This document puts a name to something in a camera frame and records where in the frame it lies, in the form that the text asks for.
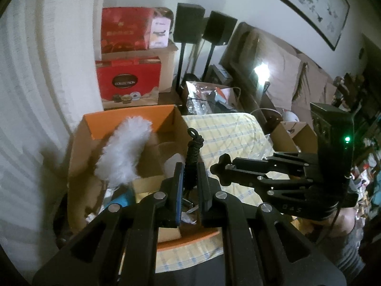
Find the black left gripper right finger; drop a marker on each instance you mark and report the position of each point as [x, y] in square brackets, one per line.
[207, 188]

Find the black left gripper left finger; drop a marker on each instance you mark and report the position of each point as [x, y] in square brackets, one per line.
[170, 213]

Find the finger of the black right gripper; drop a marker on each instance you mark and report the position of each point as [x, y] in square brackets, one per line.
[261, 183]
[259, 162]

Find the blue shuttlecock item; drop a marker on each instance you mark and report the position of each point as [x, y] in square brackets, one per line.
[122, 197]

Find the white square charger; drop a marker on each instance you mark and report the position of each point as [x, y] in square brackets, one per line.
[169, 165]

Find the black braided keychain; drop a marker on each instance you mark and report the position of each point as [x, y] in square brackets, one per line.
[190, 176]

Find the orange cardboard box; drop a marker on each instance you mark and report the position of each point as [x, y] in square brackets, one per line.
[86, 192]

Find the white feather duster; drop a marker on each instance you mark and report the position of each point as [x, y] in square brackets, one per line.
[117, 164]

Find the brown cardboard box right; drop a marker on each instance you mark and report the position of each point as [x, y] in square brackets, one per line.
[294, 137]

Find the beige pillow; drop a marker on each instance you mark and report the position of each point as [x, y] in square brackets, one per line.
[284, 67]

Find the bright bedside lamp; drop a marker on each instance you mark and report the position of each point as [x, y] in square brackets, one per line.
[263, 74]

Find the box of clutter bedside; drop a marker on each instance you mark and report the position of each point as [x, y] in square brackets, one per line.
[200, 98]

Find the red chocolate collection bag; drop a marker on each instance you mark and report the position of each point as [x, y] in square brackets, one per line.
[129, 82]

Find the black speaker right on stand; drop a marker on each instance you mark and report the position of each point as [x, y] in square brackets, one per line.
[218, 31]

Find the black speaker on stand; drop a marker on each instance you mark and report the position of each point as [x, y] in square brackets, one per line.
[187, 29]
[218, 31]

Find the black speaker left on stand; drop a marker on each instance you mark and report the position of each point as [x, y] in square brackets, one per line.
[187, 29]

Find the pink tissue pack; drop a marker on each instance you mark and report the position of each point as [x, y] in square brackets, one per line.
[159, 32]

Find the red gift bag upper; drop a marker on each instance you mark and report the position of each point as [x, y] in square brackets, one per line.
[125, 29]

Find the framed wall painting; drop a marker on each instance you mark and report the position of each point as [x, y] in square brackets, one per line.
[306, 3]

